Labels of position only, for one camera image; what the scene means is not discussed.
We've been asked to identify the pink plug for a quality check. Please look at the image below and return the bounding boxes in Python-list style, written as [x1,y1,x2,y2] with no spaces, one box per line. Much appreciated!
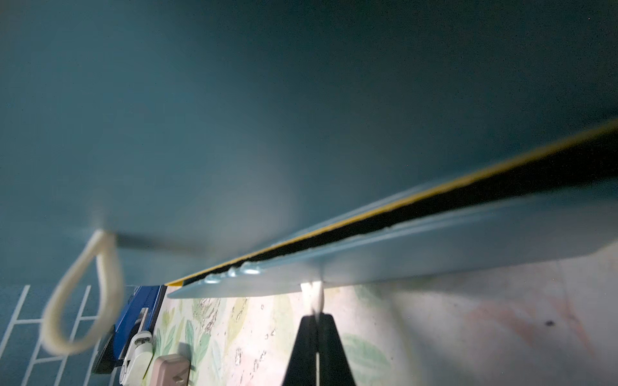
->
[149,354,191,386]

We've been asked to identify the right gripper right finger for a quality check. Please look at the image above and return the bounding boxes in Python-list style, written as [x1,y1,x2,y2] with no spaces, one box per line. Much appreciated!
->
[317,314,356,386]

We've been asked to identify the white drawer pull loop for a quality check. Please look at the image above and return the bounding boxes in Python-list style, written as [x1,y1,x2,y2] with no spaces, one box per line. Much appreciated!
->
[39,228,126,357]

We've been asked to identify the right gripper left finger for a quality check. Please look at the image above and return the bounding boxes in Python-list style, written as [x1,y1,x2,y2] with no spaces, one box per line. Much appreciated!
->
[283,315,318,386]

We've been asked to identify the blue white plug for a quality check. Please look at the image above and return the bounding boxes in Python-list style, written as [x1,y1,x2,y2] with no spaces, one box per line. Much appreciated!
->
[91,286,167,385]

